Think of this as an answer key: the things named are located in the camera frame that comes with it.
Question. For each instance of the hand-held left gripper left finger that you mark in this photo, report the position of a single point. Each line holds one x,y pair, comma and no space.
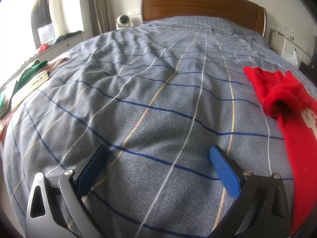
91,171

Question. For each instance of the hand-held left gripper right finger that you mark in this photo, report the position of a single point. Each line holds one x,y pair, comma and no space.
224,171

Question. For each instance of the red sweater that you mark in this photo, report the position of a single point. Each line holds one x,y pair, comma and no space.
292,119

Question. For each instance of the dark clothes pile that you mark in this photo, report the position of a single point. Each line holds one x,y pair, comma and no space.
65,37

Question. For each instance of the bed with grey plaid cover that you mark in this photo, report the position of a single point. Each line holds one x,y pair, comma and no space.
148,91

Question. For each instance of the beige patterned cloth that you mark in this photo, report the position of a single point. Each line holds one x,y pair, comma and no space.
32,85

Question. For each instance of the pink cloth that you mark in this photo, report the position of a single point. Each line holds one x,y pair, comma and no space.
57,63

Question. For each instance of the green cloth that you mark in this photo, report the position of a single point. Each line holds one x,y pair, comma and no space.
28,73

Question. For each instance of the white window cabinet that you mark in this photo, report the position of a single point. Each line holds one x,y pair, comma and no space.
66,45

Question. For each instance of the white plastic bag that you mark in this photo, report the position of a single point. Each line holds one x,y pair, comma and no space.
294,59

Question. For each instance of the small red item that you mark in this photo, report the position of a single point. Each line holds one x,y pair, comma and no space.
43,47

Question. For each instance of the white dresser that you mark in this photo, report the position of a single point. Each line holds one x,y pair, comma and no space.
282,42

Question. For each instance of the white round fan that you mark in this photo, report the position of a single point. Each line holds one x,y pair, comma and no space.
122,21

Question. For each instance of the beige curtain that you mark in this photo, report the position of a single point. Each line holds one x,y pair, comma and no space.
102,5

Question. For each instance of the wooden headboard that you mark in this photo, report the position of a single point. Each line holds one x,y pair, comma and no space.
198,5

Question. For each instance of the white wall outlet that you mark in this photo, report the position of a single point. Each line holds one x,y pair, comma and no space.
279,25

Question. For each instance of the white wall switch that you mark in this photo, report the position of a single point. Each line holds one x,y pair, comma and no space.
134,12

